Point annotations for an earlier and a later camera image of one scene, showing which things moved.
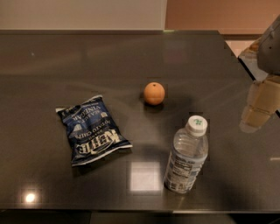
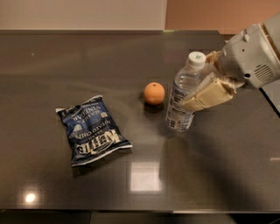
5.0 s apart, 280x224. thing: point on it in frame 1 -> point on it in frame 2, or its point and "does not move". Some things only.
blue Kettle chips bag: (92, 134) does not move
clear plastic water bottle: (188, 153) -> (178, 117)
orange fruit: (154, 93) does not move
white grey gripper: (269, 55) -> (248, 57)
